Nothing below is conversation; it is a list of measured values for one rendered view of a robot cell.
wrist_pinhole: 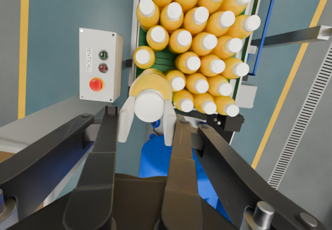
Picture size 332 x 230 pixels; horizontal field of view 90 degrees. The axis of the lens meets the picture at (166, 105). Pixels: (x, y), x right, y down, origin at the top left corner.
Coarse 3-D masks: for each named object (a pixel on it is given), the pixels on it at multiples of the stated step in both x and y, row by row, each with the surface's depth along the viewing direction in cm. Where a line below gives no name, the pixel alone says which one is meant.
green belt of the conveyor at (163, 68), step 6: (144, 36) 65; (144, 42) 65; (156, 54) 67; (162, 54) 67; (168, 54) 67; (174, 54) 67; (156, 60) 67; (162, 60) 68; (168, 60) 68; (156, 66) 68; (162, 66) 68; (168, 66) 68; (174, 66) 68; (138, 72) 68
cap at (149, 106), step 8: (144, 96) 20; (152, 96) 20; (160, 96) 21; (136, 104) 20; (144, 104) 21; (152, 104) 21; (160, 104) 21; (136, 112) 21; (144, 112) 21; (152, 112) 21; (160, 112) 21; (144, 120) 21; (152, 120) 21
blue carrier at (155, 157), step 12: (144, 144) 59; (156, 144) 60; (144, 156) 52; (156, 156) 52; (168, 156) 53; (144, 168) 50; (156, 168) 47; (204, 180) 45; (204, 192) 46; (216, 204) 54
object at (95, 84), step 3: (90, 81) 48; (93, 81) 47; (96, 81) 48; (99, 81) 48; (90, 84) 48; (93, 84) 48; (96, 84) 48; (99, 84) 48; (90, 87) 48; (93, 87) 48; (96, 87) 48; (99, 87) 48; (93, 90) 48; (96, 90) 48; (99, 90) 48
